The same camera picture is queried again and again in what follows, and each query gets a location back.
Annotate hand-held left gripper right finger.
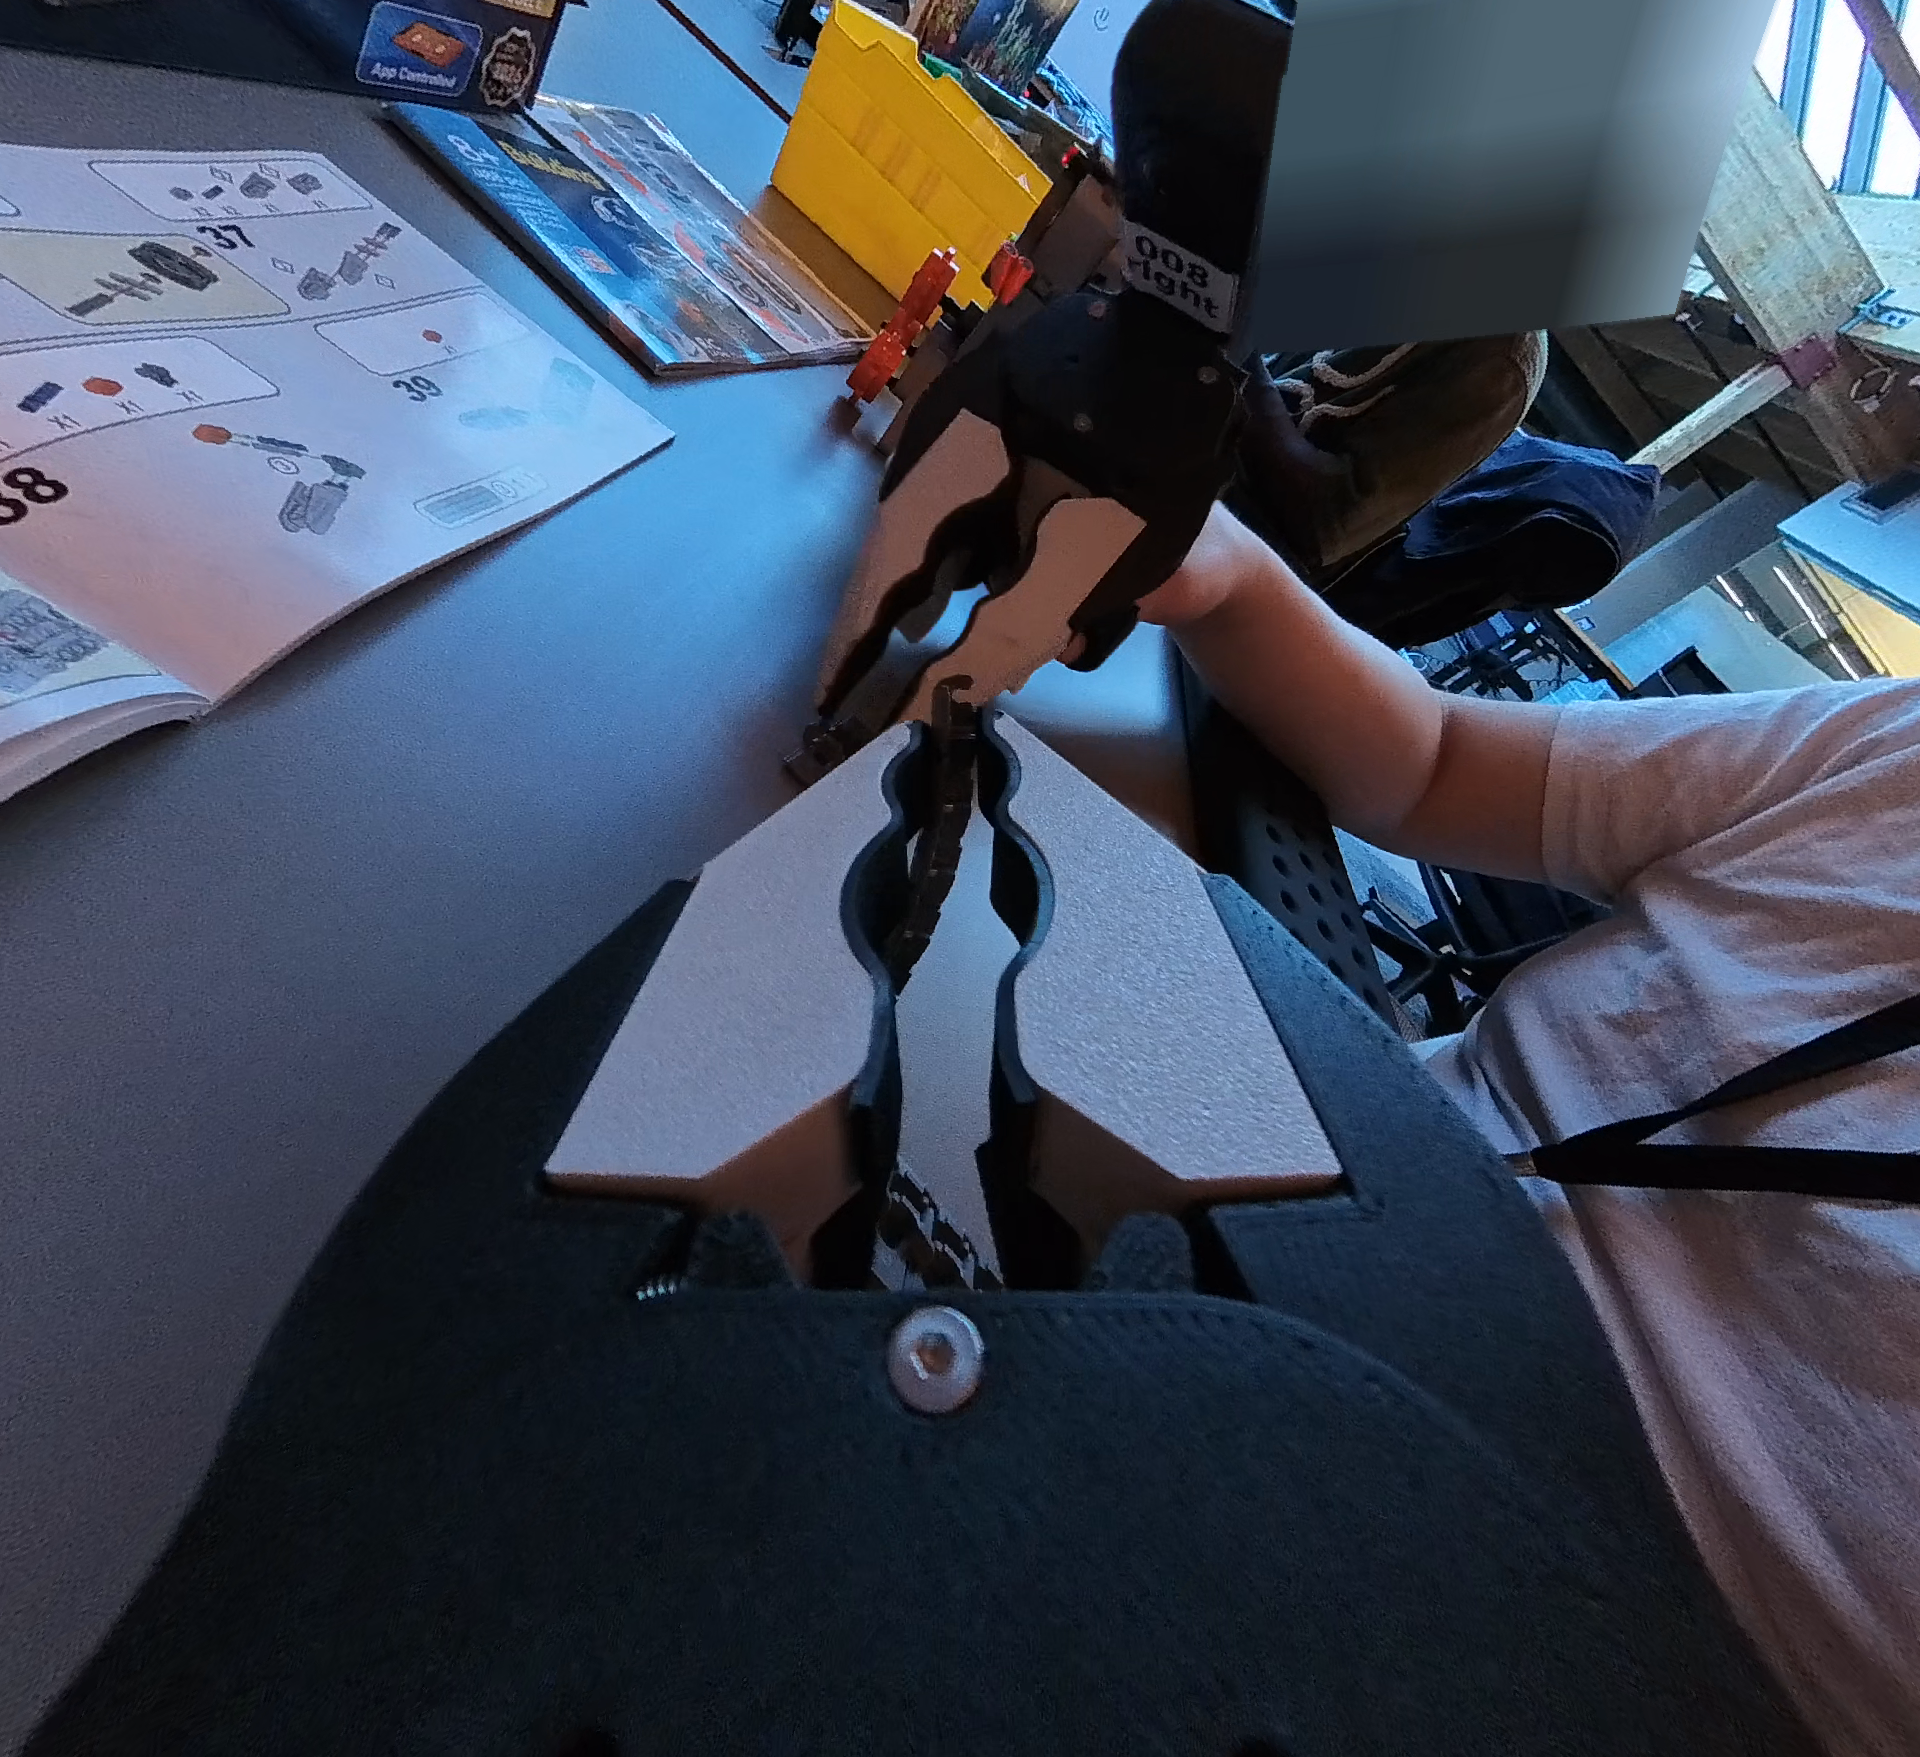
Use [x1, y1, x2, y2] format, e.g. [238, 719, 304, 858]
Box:
[974, 709, 1342, 1290]

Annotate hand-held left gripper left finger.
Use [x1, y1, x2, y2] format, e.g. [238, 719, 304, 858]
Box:
[543, 718, 939, 1290]

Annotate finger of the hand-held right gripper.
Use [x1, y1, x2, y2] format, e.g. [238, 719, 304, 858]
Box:
[816, 412, 1024, 739]
[900, 487, 1149, 724]

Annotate grey track chain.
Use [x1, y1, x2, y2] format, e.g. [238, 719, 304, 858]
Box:
[872, 679, 1004, 1292]

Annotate grey desk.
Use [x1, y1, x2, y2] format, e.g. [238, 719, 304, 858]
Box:
[0, 0, 1202, 1714]

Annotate grey orange toy robot model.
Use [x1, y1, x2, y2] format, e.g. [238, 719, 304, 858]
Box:
[838, 142, 1142, 467]

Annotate black perforated chair back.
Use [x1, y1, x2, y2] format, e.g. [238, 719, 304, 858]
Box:
[1185, 678, 1411, 1038]

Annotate yellow plastic bin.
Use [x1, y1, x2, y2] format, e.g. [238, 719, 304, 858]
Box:
[773, 0, 1053, 304]

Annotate flat blue printed box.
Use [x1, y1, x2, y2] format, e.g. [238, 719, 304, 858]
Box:
[386, 95, 879, 379]

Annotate person's pale shirt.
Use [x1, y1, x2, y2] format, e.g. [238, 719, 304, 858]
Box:
[1426, 678, 1920, 1757]

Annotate open instruction booklet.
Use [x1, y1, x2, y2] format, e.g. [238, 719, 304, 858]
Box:
[0, 142, 677, 799]

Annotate black lanyard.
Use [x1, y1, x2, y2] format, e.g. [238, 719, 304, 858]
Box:
[1507, 992, 1920, 1204]

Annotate wooden post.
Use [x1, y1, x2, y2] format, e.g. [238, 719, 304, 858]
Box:
[1169, 0, 1895, 355]

